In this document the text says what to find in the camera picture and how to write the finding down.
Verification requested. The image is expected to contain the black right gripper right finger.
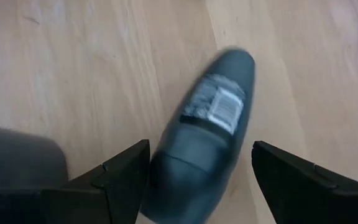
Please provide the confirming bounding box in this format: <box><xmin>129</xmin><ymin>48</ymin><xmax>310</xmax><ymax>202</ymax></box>
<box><xmin>252</xmin><ymin>140</ymin><xmax>358</xmax><ymax>224</ymax></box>

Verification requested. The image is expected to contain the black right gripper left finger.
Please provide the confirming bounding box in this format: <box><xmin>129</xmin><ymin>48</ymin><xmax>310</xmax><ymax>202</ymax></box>
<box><xmin>0</xmin><ymin>139</ymin><xmax>152</xmax><ymax>224</ymax></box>

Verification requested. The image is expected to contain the gray deodorant stick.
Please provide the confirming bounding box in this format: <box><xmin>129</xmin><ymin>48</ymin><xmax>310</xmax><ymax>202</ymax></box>
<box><xmin>139</xmin><ymin>46</ymin><xmax>257</xmax><ymax>224</ymax></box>

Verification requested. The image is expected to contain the gray plastic bin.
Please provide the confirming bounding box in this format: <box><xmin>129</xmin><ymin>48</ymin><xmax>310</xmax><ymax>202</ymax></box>
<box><xmin>0</xmin><ymin>124</ymin><xmax>70</xmax><ymax>192</ymax></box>

